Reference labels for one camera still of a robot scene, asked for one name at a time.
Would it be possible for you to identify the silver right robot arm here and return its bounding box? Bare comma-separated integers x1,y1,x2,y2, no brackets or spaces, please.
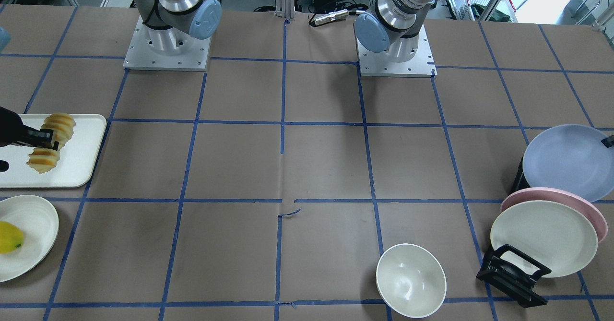
124,0,222,70

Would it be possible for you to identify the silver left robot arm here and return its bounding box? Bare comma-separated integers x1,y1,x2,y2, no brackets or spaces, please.
134,0,613,158

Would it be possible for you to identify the white rectangular tray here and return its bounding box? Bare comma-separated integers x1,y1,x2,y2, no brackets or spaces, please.
0,115,107,188

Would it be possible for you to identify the black plate rack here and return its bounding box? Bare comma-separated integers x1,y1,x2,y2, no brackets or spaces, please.
476,156,551,308

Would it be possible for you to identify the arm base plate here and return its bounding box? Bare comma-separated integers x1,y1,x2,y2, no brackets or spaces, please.
356,26,438,78
123,17,212,72

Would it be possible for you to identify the white plate with lemon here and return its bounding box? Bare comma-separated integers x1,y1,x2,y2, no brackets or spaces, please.
0,195,59,282

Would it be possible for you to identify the yellow lemon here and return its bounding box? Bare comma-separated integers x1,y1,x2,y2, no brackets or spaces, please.
0,221,24,254

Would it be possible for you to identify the white plate in rack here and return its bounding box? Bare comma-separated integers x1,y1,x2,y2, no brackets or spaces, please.
490,200,598,278

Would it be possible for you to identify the white bowl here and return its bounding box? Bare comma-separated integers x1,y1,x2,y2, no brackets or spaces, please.
375,244,447,319

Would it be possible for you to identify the ridged yellow bread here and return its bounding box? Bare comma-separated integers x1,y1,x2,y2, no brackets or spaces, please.
26,113,75,174

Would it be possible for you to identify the blue plate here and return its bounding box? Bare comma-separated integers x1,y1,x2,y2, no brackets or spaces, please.
521,124,614,202

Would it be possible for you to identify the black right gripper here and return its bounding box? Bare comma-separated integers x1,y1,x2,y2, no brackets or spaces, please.
0,107,59,151

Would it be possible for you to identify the pink plate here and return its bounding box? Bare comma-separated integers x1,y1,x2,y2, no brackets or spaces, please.
500,187,608,244

